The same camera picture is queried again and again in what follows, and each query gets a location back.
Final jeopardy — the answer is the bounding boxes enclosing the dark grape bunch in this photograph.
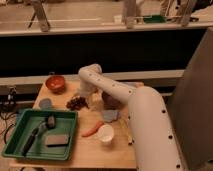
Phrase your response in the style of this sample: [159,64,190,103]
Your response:
[66,97,88,111]

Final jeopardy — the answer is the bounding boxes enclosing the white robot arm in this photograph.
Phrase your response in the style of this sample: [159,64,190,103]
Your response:
[78,64,184,171]

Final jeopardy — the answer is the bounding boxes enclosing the purple bowl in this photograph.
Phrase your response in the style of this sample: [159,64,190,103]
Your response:
[101,92,123,109]

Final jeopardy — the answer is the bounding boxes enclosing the orange bowl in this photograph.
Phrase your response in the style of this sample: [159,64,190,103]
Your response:
[45,75,65,93]

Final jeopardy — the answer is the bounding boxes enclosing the grey-blue cloth piece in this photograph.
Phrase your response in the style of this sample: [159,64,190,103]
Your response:
[102,110,119,123]

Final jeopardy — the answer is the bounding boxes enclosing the orange carrot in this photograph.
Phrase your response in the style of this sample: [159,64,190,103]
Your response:
[81,121,104,137]

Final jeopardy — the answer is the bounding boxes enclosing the white cup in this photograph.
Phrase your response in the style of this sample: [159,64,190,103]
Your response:
[97,124,114,145]

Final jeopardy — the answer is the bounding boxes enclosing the grey-blue round lid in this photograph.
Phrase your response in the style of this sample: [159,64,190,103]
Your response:
[39,98,52,109]

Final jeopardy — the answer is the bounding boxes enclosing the wooden board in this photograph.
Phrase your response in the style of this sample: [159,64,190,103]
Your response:
[9,92,136,170]

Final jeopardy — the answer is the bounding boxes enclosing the grey sponge block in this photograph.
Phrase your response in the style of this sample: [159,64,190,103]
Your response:
[45,134,69,147]

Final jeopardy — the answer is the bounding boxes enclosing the green plastic tray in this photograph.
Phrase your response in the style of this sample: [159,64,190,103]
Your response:
[2,109,78,161]

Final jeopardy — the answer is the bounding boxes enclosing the black handled brush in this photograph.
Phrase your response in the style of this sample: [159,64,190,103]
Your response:
[21,115,56,156]

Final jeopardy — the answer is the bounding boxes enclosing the black cables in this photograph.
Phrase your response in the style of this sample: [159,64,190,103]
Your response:
[0,85,18,145]

